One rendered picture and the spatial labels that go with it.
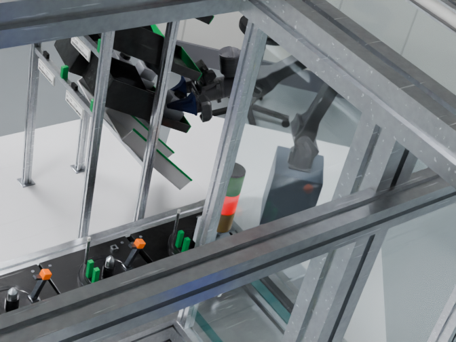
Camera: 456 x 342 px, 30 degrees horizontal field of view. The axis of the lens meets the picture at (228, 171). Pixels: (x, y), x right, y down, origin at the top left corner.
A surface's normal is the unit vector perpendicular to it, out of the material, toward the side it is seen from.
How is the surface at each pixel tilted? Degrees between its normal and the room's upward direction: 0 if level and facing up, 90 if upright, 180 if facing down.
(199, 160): 0
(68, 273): 0
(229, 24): 90
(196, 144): 0
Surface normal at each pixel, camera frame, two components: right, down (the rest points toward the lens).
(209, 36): -0.11, 0.58
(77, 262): 0.19, -0.78
